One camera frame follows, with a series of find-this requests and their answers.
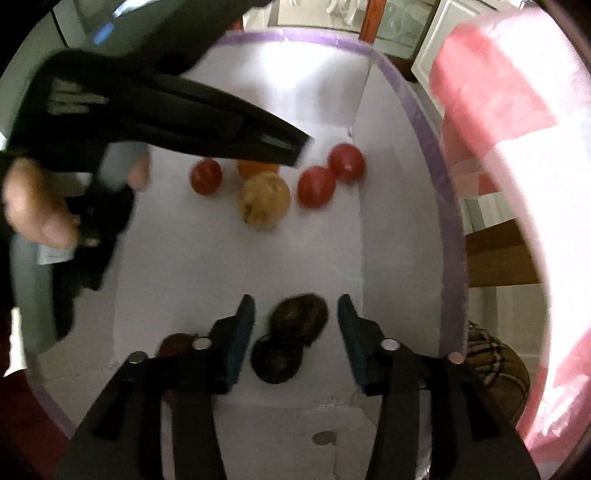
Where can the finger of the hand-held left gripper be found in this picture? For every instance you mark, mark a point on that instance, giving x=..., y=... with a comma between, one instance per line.
x=231, y=124

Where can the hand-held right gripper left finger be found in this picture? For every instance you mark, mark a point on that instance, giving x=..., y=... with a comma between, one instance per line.
x=242, y=332

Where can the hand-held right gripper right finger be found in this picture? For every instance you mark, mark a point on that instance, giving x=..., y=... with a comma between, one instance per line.
x=351, y=337

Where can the orange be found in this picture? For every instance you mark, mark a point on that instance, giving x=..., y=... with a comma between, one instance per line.
x=254, y=170

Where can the red apple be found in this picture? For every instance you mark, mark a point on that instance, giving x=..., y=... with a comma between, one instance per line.
x=178, y=344

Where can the white box with purple rim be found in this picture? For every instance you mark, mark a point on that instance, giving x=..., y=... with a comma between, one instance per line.
x=184, y=258

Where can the person's left hand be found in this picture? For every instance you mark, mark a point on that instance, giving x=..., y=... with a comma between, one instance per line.
x=37, y=207

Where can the red tomato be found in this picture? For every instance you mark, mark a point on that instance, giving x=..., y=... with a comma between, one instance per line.
x=206, y=176
x=346, y=161
x=316, y=187

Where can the yellow apple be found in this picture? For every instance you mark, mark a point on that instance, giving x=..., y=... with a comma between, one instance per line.
x=265, y=201

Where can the brown plaid cushion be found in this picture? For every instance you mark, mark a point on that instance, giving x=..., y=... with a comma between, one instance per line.
x=501, y=369

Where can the wooden chair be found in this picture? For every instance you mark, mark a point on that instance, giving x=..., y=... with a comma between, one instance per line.
x=498, y=258

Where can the white cabinet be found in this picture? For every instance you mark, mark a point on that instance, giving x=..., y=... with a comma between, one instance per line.
x=443, y=41

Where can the person's dark red clothing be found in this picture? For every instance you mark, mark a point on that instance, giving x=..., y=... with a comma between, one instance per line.
x=27, y=424

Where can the red white checked tablecloth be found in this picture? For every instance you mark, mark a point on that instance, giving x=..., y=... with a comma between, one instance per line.
x=508, y=92

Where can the brown wooden door frame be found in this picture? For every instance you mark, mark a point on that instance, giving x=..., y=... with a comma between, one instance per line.
x=371, y=21

